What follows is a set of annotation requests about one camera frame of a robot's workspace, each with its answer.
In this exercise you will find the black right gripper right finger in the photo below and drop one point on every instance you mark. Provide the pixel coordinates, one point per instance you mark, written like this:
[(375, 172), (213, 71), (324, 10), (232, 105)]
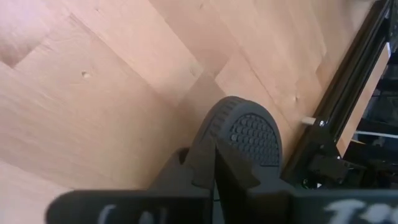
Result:
[(233, 186)]

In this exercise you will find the black rubber slide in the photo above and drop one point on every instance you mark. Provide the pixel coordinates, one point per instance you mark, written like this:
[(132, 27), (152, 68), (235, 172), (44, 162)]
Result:
[(255, 137)]

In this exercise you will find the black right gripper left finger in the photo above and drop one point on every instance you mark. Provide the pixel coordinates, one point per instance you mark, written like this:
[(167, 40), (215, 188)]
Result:
[(174, 177)]

